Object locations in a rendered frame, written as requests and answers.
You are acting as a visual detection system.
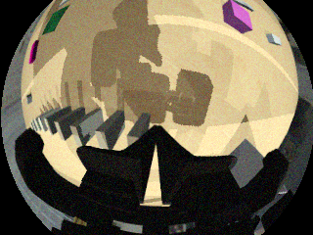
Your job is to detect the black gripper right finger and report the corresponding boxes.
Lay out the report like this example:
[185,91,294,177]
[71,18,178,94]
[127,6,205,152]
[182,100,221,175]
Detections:
[156,125,238,205]

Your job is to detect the magenta rectangular block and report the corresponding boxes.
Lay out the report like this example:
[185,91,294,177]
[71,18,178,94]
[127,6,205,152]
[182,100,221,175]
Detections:
[28,40,39,63]

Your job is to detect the pink square block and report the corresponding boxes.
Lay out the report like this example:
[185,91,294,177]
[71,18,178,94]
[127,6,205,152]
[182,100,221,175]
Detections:
[222,0,253,32]

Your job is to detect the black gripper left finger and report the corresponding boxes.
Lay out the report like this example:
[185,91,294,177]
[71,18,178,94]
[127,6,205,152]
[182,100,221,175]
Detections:
[77,124,157,204]

